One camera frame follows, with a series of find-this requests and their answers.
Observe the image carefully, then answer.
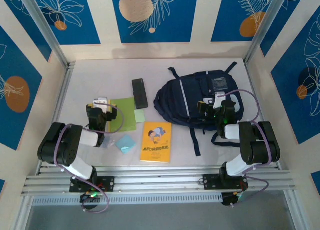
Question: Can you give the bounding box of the aluminium frame post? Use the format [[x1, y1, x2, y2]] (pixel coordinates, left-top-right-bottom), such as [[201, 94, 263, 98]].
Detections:
[[18, 0, 76, 69], [243, 0, 292, 66]]

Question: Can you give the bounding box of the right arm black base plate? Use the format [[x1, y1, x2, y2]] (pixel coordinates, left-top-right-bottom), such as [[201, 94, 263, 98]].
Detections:
[[202, 173, 250, 191]]

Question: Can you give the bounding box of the light green sticky note pad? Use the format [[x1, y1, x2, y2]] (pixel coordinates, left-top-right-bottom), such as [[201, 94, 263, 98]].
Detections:
[[134, 109, 147, 124]]

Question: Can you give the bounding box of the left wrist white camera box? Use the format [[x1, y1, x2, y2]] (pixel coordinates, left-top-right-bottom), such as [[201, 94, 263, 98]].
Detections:
[[93, 96, 110, 109]]

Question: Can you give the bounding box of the aluminium side rail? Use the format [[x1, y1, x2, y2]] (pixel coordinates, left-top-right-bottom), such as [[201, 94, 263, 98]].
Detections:
[[243, 61, 283, 170], [36, 61, 76, 176]]

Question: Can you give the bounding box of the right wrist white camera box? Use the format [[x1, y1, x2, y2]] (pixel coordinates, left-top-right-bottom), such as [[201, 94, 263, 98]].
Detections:
[[213, 91, 230, 110]]

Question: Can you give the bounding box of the aluminium mounting rail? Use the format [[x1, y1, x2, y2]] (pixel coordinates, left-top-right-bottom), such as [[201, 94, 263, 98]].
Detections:
[[21, 165, 296, 197]]

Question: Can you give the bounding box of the orange picture book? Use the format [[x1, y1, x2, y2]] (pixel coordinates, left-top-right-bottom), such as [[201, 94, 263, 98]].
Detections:
[[139, 121, 173, 164]]

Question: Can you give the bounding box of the clear plastic bag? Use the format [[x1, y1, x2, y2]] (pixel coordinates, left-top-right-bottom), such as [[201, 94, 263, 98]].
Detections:
[[101, 137, 117, 149]]

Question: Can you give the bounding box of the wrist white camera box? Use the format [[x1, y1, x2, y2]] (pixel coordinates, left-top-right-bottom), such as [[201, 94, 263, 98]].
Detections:
[[213, 91, 230, 110], [93, 96, 110, 109]]

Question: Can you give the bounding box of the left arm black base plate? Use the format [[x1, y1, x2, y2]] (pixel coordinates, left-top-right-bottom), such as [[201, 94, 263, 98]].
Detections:
[[69, 176, 116, 194]]

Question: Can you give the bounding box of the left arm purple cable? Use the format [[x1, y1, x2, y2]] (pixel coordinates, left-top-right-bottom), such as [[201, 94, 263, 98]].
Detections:
[[53, 102, 126, 214]]

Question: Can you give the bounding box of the navy blue backpack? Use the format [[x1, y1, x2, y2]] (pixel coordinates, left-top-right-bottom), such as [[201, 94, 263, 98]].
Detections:
[[153, 61, 242, 157]]

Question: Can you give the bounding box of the light blue paper pad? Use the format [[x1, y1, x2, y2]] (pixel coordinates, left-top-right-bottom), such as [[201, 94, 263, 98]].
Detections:
[[114, 134, 137, 155]]

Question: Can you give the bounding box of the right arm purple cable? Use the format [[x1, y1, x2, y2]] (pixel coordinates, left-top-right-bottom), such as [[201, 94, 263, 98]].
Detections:
[[218, 89, 275, 207]]

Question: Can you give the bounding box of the green notebook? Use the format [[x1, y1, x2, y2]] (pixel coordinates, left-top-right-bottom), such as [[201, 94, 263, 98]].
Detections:
[[106, 97, 138, 134]]

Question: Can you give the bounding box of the black pencil case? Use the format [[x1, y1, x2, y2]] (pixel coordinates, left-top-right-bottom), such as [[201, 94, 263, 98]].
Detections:
[[131, 78, 149, 110]]

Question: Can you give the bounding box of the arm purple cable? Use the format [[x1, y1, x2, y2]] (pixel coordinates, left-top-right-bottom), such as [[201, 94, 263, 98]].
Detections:
[[218, 89, 275, 207], [53, 102, 126, 214]]

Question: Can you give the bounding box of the slotted grey cable duct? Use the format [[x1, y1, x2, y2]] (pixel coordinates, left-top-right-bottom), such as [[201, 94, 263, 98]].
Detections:
[[32, 192, 224, 207]]

